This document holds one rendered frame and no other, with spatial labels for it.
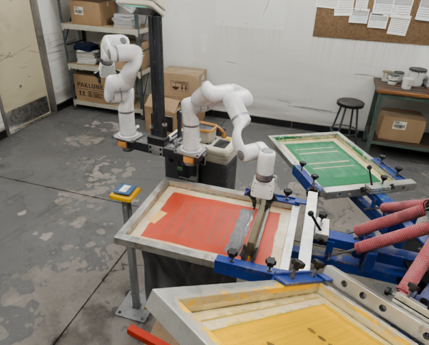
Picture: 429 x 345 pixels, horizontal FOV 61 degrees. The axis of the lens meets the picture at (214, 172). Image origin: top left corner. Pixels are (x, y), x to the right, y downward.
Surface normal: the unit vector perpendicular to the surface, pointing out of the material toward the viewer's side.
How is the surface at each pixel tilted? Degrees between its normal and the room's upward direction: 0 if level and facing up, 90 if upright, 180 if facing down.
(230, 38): 90
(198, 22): 90
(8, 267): 0
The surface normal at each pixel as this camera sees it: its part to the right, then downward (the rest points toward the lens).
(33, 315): 0.04, -0.87
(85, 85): -0.33, 0.45
